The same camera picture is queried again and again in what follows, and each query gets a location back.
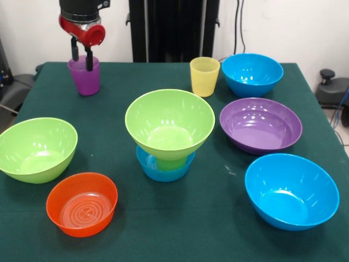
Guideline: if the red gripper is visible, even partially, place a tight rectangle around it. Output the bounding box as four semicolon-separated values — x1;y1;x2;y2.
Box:
59;15;106;72

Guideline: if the blue cable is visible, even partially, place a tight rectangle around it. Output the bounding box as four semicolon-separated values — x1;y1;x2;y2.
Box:
331;87;349;129

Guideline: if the purple plastic bowl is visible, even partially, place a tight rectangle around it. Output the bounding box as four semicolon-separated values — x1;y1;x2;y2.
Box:
219;97;303;156

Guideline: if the grey wheeled base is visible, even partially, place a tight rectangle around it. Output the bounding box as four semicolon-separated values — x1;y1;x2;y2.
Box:
0;73;35;115

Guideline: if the black equipment casing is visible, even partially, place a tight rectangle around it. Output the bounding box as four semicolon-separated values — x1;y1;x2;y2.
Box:
0;37;14;102

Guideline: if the purple plastic cup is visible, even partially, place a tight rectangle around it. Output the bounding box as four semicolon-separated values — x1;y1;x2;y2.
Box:
67;55;101;96

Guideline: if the small blue plastic bowl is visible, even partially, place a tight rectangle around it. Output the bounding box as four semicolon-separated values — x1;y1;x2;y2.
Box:
135;144;196;183

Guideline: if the small orange plastic bowl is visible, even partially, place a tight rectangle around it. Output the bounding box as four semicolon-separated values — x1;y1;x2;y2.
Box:
45;172;119;238

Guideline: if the black wall cable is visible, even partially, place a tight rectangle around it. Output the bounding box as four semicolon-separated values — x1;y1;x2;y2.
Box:
233;0;248;55

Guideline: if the green plastic cup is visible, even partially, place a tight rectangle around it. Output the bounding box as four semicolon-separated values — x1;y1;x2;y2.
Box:
155;157;186;172

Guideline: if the dark green tablecloth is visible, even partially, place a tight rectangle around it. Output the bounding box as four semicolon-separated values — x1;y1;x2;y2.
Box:
0;61;349;262

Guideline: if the green plastic bowl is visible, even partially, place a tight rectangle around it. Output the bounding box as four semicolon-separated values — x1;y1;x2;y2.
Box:
124;88;216;162
0;117;79;184

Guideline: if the grey base with black knob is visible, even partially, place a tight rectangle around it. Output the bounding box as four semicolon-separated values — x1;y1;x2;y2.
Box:
316;68;349;110

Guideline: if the yellow plastic cup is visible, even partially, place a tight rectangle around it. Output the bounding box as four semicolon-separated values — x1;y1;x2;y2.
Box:
190;56;221;98

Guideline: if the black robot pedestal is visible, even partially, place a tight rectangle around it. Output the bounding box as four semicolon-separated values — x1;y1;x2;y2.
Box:
125;0;220;64

